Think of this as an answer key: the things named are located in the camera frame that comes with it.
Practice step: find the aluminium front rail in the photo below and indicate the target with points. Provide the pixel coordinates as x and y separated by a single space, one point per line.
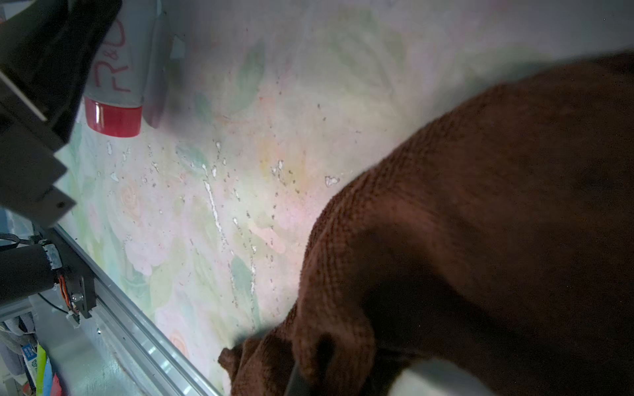
157 366

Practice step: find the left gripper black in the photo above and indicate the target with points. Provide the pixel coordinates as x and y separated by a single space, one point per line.
47 51

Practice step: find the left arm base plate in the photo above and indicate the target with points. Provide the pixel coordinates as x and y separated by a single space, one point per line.
75 276

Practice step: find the brown cloth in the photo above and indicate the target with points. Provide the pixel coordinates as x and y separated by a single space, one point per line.
499 238

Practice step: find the white pink-cap toothpaste tube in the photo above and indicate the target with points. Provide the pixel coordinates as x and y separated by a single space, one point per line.
115 89

